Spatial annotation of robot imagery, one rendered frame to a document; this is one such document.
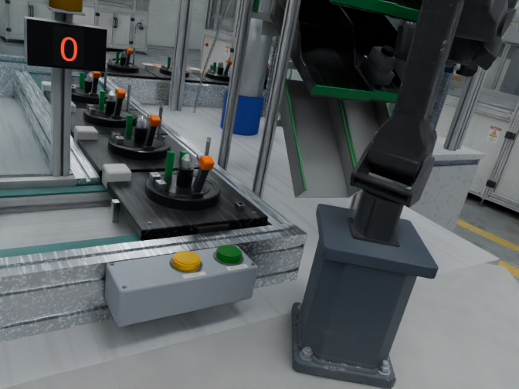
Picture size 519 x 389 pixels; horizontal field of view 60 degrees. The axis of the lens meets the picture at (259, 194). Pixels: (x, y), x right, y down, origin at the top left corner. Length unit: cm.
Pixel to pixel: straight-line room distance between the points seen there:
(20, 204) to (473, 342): 82
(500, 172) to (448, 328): 384
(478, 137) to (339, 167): 381
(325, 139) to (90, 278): 57
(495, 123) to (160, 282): 426
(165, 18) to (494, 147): 1000
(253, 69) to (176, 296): 122
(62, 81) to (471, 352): 84
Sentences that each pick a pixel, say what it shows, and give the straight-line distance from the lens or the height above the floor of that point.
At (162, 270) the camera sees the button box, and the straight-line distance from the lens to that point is 65.
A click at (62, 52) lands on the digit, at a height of 119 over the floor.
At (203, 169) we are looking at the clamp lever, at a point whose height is 105.
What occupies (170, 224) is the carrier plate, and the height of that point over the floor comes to 97.
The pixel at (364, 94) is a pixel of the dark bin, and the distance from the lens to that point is 91.
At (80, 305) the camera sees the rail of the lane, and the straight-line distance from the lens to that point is 69.
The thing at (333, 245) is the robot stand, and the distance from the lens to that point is 58.
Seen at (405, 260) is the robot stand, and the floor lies 106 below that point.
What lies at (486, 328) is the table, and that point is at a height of 86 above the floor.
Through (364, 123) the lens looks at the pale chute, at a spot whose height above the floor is 112.
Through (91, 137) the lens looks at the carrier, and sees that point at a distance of 113.
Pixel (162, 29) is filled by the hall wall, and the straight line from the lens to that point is 1302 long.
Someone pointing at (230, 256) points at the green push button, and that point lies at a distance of 68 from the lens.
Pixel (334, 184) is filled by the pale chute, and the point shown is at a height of 101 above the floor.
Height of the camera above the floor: 131
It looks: 22 degrees down
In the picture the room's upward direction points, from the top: 11 degrees clockwise
